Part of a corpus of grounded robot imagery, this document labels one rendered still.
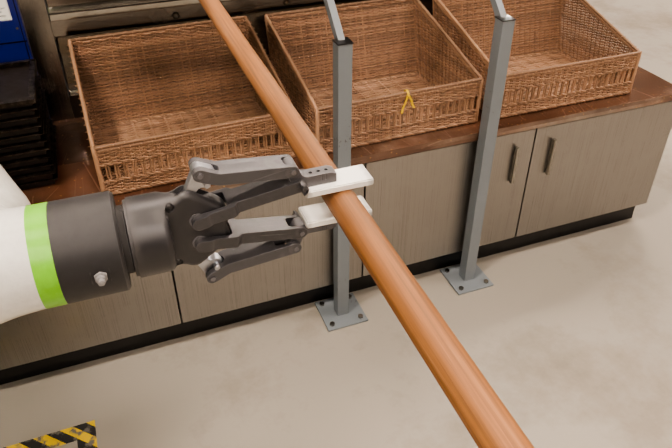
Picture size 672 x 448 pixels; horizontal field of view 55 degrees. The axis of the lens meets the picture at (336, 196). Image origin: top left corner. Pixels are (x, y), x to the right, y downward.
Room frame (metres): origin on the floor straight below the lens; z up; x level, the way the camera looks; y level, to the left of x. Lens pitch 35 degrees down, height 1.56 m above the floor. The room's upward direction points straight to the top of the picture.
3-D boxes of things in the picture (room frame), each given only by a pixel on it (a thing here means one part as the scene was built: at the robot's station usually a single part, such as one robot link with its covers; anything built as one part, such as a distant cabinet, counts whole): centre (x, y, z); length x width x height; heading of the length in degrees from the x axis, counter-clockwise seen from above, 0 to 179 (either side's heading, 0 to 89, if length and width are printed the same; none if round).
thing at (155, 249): (0.48, 0.15, 1.19); 0.09 x 0.07 x 0.08; 110
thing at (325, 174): (0.53, 0.03, 1.23); 0.05 x 0.01 x 0.03; 110
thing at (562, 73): (2.17, -0.68, 0.72); 0.56 x 0.49 x 0.28; 111
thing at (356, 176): (0.53, 0.00, 1.21); 0.07 x 0.03 x 0.01; 110
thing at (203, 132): (1.74, 0.45, 0.72); 0.56 x 0.49 x 0.28; 112
